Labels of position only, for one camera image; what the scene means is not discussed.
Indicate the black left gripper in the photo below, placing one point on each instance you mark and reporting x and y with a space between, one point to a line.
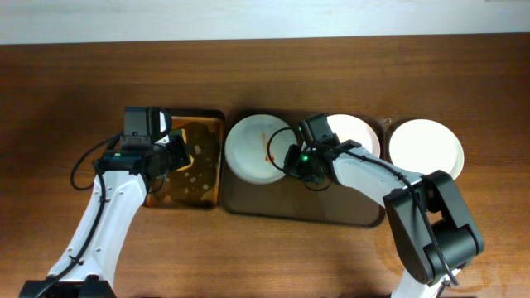
178 150

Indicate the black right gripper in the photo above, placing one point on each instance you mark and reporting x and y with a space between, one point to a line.
305 173

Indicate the yellow green sponge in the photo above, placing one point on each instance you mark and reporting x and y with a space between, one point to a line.
183 157

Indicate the white plate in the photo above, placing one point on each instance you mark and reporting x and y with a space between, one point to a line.
349 127
256 146
425 146

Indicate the white plate front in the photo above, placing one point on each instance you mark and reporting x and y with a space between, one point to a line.
425 146

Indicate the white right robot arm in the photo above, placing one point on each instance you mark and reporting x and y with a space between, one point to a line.
433 230

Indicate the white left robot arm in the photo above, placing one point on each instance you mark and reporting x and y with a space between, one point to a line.
87 267

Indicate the large brown serving tray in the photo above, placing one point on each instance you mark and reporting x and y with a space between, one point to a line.
290 198

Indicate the small black soapy tray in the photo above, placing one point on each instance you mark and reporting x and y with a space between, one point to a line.
195 186

